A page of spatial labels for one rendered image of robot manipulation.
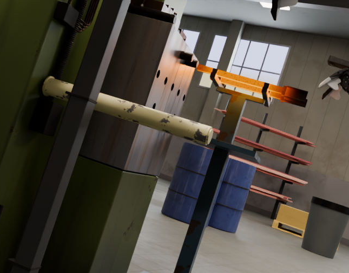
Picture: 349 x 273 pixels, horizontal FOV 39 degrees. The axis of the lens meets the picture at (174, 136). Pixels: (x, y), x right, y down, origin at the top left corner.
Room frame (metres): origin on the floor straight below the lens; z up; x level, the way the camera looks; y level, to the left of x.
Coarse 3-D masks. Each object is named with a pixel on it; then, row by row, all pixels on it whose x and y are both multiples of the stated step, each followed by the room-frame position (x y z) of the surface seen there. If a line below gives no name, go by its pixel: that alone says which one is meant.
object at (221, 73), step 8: (200, 64) 1.95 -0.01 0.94; (208, 72) 1.94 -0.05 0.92; (224, 72) 1.93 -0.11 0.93; (232, 80) 1.94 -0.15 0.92; (240, 80) 1.91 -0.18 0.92; (248, 80) 1.90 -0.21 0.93; (256, 80) 1.89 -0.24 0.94; (272, 88) 1.88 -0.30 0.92; (280, 88) 1.87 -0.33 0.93; (288, 88) 1.87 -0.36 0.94; (296, 88) 1.86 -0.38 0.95; (288, 96) 1.86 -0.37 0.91; (296, 96) 1.86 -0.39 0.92; (304, 96) 1.86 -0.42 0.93
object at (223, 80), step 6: (222, 78) 2.05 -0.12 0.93; (228, 84) 2.06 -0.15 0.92; (234, 84) 2.04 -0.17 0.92; (240, 84) 2.03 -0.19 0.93; (246, 84) 2.02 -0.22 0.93; (252, 90) 2.02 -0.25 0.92; (258, 90) 2.01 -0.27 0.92; (270, 96) 2.02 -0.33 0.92; (276, 96) 1.99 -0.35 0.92; (288, 102) 1.99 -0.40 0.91; (294, 102) 1.97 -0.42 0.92; (300, 102) 1.97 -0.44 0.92; (306, 102) 1.97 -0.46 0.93
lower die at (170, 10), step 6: (132, 0) 1.48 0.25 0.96; (138, 0) 1.47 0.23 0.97; (150, 0) 1.46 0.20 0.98; (144, 6) 1.47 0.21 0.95; (150, 6) 1.46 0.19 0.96; (156, 6) 1.46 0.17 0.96; (162, 6) 1.45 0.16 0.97; (168, 6) 1.50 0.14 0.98; (168, 12) 1.51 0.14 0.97; (174, 24) 1.60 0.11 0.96
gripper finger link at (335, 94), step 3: (339, 84) 1.93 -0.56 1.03; (330, 87) 1.95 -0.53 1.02; (339, 87) 1.93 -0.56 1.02; (327, 90) 1.96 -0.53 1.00; (330, 90) 1.95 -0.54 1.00; (333, 90) 1.95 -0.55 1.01; (336, 90) 1.94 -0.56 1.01; (339, 90) 1.94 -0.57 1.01; (324, 93) 1.97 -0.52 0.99; (327, 93) 1.96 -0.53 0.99; (330, 93) 1.96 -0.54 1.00; (333, 93) 1.96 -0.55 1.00; (336, 93) 1.95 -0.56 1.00; (324, 96) 1.97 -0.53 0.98; (333, 96) 1.96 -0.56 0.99; (336, 96) 1.95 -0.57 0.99; (339, 96) 1.94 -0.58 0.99; (336, 99) 1.95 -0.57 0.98
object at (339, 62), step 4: (332, 56) 1.90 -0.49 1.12; (328, 60) 1.90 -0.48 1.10; (332, 60) 1.90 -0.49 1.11; (336, 60) 1.89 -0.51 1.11; (340, 60) 1.89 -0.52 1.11; (344, 60) 1.88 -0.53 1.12; (328, 64) 1.94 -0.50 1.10; (332, 64) 1.91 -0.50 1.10; (336, 64) 1.90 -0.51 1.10; (340, 64) 1.89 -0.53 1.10; (344, 64) 1.88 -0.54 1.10; (348, 64) 1.87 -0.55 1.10; (340, 68) 1.92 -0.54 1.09
